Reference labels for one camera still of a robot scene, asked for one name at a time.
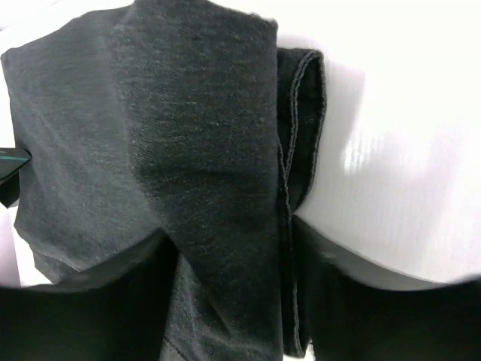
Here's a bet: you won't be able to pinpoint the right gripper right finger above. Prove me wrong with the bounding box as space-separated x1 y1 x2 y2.
293 217 480 360

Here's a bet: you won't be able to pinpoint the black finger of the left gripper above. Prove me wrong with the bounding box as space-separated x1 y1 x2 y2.
0 148 30 207

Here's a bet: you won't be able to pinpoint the black trousers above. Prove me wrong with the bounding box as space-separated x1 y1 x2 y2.
1 1 326 360

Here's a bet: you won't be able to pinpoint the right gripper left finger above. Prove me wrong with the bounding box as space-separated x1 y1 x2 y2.
1 230 177 361

